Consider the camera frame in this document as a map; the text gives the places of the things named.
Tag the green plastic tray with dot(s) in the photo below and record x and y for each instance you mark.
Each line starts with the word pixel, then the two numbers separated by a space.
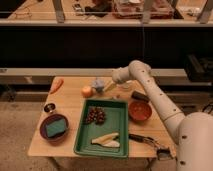
pixel 116 120

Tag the teal sponge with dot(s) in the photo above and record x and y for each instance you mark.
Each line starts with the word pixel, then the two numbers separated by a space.
pixel 55 127

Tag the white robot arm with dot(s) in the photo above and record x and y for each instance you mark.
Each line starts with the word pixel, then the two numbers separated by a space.
pixel 193 133

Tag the small blue grey toy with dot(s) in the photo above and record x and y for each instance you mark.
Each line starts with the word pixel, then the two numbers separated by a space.
pixel 98 85

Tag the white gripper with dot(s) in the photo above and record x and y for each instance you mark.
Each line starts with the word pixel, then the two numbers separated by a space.
pixel 119 76

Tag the orange fruit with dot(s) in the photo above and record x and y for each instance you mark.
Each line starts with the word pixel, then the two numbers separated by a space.
pixel 87 91

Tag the orange carrot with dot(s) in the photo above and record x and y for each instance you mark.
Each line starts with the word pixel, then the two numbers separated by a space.
pixel 56 85

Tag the white cup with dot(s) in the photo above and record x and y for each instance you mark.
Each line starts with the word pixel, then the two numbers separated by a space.
pixel 125 86

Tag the bunch of dark grapes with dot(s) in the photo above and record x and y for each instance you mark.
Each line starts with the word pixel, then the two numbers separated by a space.
pixel 96 115

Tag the small metal cup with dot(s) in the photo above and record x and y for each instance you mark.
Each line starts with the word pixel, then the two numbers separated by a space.
pixel 49 108

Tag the black handled brush tool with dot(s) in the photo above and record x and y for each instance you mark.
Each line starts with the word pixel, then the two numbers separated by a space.
pixel 162 152

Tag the dark purple bowl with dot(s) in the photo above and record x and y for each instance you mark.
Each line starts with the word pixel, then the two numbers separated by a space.
pixel 48 120

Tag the orange red bowl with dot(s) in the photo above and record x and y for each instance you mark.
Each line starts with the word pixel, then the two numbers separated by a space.
pixel 139 110

